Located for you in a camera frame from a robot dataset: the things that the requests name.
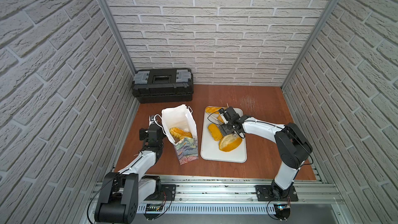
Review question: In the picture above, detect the round knotted bun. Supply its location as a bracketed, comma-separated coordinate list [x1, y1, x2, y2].
[217, 115, 224, 123]

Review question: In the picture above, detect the small rectangular golden loaf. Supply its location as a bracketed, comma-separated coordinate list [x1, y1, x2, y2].
[208, 123, 223, 142]

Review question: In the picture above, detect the long twisted bread top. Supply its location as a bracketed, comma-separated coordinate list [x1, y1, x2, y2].
[205, 107, 222, 114]

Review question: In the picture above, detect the white paper bag colourful bottom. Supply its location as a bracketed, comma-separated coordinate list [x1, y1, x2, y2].
[153, 104, 199, 165]

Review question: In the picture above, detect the croissant bread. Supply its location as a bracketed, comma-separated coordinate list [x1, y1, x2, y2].
[170, 127, 193, 141]

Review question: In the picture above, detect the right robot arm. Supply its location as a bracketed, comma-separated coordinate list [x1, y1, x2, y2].
[218, 107, 313, 199]

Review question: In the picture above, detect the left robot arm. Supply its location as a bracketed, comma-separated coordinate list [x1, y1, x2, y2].
[94, 115, 166, 224]

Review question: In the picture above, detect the large oval crusty loaf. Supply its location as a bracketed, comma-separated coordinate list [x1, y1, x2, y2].
[219, 134, 243, 152]

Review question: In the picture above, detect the black plastic toolbox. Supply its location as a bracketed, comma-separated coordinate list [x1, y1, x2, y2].
[132, 68, 194, 104]

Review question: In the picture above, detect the white rectangular tray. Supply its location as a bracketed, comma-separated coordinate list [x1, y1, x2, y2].
[201, 112, 247, 163]

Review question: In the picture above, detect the left small circuit board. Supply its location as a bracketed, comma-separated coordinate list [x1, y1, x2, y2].
[144, 204, 164, 220]

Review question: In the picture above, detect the small circuit board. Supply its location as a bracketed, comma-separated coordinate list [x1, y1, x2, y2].
[144, 204, 164, 220]
[274, 204, 291, 221]

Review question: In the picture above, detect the right small circuit board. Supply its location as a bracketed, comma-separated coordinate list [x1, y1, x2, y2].
[274, 204, 291, 221]

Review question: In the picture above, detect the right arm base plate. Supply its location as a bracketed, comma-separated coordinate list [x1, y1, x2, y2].
[255, 185, 299, 202]

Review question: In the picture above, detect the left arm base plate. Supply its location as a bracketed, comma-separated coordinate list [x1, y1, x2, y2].
[145, 184, 176, 201]

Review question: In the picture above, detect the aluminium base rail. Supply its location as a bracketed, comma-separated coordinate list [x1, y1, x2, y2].
[90, 174, 340, 215]

